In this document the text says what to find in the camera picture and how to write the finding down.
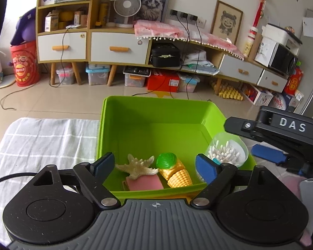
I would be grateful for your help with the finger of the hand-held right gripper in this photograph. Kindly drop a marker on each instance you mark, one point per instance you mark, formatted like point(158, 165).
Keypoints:
point(237, 126)
point(266, 154)

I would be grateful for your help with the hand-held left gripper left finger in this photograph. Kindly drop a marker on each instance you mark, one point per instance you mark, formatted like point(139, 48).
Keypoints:
point(104, 164)

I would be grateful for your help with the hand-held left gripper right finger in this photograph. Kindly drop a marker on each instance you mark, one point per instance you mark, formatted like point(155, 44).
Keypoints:
point(206, 167)

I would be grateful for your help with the clear cotton swab jar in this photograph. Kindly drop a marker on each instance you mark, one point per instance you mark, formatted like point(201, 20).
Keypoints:
point(224, 151)

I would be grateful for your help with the green plastic bin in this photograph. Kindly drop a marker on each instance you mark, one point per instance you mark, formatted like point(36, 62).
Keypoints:
point(151, 125)

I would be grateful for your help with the blue and white packets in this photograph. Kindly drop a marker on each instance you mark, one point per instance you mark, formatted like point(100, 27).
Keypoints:
point(283, 101)

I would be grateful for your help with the yellow toy corn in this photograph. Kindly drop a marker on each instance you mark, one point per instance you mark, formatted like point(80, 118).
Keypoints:
point(177, 177)

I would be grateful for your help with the beige starfish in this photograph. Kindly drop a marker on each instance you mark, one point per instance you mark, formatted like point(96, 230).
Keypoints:
point(137, 168)

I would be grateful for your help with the row of yellow toys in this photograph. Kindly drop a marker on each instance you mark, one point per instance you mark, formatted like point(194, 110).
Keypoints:
point(229, 93)

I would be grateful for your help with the red and white carton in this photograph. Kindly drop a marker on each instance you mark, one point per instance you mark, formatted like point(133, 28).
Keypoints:
point(258, 96)

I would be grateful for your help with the pink foam block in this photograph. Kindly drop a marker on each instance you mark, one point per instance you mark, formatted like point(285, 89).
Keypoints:
point(146, 183)

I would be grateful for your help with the red gift box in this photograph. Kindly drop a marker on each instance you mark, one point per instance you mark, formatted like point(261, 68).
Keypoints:
point(294, 82)

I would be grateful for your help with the white cabinet drawer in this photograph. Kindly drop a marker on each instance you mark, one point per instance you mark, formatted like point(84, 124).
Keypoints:
point(120, 41)
point(62, 43)
point(240, 65)
point(272, 80)

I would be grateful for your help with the clear storage box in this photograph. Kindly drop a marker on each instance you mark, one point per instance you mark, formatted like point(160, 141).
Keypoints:
point(189, 84)

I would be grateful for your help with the white grey checkered cloth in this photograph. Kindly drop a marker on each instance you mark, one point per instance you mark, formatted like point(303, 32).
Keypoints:
point(41, 140)

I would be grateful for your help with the black appliance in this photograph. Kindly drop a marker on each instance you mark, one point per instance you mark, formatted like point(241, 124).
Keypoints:
point(283, 58)

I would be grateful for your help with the stack of folded cloths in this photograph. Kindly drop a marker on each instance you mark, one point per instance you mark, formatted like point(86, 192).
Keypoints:
point(200, 62)

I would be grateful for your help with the white bottle red cap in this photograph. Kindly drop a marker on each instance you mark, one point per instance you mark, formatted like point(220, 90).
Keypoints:
point(249, 44)

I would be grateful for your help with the red shoebox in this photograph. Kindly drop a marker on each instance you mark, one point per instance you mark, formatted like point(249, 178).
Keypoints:
point(161, 82)

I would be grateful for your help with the clear box blue lid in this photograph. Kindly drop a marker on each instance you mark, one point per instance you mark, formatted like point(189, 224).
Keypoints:
point(97, 76)

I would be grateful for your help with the clear box orange latches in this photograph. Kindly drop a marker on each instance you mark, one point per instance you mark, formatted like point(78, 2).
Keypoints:
point(135, 79)

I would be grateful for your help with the white printer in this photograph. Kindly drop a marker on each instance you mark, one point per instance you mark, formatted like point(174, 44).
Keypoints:
point(279, 33)

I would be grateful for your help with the clear box pink lid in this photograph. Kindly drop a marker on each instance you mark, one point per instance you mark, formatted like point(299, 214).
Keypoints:
point(65, 76)

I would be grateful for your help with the black storage case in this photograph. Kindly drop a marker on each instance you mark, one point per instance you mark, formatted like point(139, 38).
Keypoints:
point(165, 57)

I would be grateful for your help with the white paper note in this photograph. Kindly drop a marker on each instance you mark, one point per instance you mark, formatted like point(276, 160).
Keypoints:
point(308, 26)

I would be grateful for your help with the framed girl drawing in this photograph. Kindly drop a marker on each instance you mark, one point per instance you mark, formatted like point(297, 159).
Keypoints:
point(227, 22)

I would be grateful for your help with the pink fringed cloth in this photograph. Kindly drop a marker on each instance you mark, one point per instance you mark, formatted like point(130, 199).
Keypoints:
point(167, 30)

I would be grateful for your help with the white round stand base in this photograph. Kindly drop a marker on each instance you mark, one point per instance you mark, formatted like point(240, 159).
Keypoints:
point(6, 83)

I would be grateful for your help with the red printed bucket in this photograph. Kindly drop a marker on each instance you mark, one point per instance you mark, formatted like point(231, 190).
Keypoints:
point(24, 65)

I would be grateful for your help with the wooden TV cabinet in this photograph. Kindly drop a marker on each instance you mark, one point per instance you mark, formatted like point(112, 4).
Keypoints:
point(143, 37)

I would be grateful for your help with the flat white device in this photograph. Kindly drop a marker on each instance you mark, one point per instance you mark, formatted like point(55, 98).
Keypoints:
point(73, 26)

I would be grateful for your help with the framed cat picture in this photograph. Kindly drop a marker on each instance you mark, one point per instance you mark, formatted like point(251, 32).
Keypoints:
point(152, 5)

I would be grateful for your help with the brown cardboard box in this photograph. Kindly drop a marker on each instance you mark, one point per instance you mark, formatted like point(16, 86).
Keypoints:
point(80, 18)

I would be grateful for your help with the yellow bottle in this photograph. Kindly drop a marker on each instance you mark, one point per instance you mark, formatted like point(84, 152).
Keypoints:
point(103, 14)

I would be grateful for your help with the small white box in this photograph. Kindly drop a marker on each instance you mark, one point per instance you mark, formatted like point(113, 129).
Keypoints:
point(51, 23)

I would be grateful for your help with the yellow tape roll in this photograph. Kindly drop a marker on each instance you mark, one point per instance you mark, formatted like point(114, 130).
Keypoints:
point(66, 17)

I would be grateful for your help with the purple plush toy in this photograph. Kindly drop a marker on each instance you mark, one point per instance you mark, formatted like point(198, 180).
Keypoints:
point(24, 28)

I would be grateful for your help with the small white desk fan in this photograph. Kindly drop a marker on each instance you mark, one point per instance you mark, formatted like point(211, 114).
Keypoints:
point(127, 5)

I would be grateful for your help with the wall socket strip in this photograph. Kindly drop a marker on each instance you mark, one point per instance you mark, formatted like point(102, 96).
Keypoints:
point(187, 18)

